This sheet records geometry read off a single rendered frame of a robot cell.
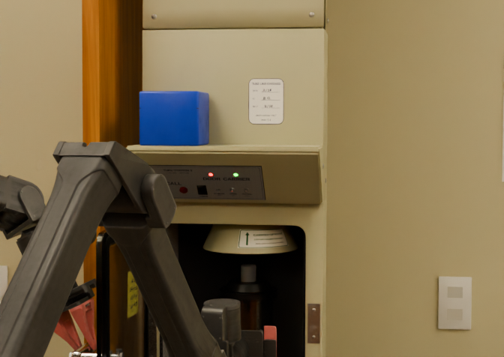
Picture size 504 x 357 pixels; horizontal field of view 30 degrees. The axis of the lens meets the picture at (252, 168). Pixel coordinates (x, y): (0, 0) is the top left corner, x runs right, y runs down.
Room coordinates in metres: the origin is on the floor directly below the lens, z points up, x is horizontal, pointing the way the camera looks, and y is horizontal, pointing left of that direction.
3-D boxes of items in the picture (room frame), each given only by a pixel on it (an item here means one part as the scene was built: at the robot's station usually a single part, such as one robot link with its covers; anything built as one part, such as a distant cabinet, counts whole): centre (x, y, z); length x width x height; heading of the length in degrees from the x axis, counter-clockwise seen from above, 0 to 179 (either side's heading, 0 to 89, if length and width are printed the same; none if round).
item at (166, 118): (1.59, 0.13, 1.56); 0.10 x 0.10 x 0.09; 82
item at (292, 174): (1.58, 0.04, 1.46); 0.32 x 0.11 x 0.10; 82
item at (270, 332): (1.57, -0.01, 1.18); 0.09 x 0.07 x 0.07; 172
